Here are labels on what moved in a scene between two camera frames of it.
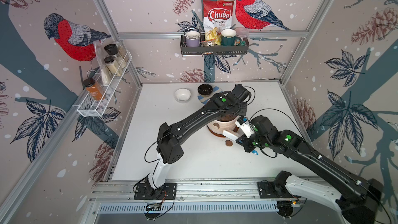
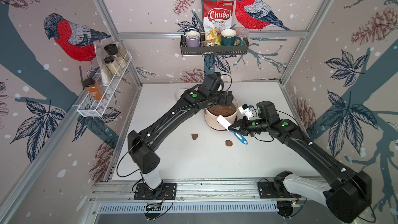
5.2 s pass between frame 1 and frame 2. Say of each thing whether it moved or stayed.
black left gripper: moved
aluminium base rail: stayed
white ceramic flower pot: moved
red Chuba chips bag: stayed
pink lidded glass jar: stayed
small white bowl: stayed
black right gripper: moved
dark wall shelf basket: stayed
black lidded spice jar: stayed
